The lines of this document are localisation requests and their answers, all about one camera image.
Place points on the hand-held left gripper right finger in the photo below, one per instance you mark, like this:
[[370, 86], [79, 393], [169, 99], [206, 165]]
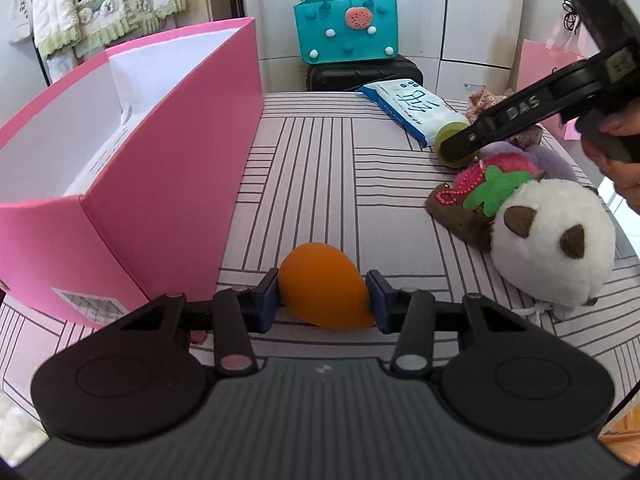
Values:
[[377, 301]]

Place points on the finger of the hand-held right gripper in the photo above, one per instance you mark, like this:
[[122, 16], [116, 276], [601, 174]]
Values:
[[520, 107]]

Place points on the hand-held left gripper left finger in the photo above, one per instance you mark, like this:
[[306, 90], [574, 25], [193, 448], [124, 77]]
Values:
[[265, 301]]

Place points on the orange makeup sponge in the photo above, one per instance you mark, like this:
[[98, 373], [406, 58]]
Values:
[[320, 285]]

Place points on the purple plush toy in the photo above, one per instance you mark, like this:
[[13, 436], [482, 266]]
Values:
[[555, 162]]

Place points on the green capped tube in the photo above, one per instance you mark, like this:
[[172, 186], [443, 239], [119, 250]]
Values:
[[446, 134]]

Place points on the white panda plush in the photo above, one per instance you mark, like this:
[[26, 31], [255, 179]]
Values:
[[540, 260]]

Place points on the pink cardboard box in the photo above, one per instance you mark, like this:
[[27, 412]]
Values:
[[175, 160]]

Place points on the person's right hand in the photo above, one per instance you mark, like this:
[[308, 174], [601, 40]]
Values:
[[625, 177]]

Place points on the floral fabric scrunchie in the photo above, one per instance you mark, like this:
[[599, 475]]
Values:
[[480, 102]]

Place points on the pink paper bag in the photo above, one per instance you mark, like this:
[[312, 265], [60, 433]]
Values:
[[540, 65]]

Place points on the blue white tissue pack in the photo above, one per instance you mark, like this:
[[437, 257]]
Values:
[[415, 105]]

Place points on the brown plush toy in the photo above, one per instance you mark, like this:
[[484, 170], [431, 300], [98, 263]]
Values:
[[465, 225]]

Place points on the striped bed sheet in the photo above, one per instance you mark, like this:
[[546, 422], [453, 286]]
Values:
[[350, 185]]

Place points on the white wardrobe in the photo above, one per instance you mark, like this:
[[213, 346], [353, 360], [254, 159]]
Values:
[[425, 10]]

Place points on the black suitcase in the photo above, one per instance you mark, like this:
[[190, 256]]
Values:
[[340, 77]]

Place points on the teal felt handbag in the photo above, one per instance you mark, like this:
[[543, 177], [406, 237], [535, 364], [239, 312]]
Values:
[[345, 40]]

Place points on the white tote bag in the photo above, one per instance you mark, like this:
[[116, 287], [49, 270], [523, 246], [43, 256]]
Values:
[[22, 10]]

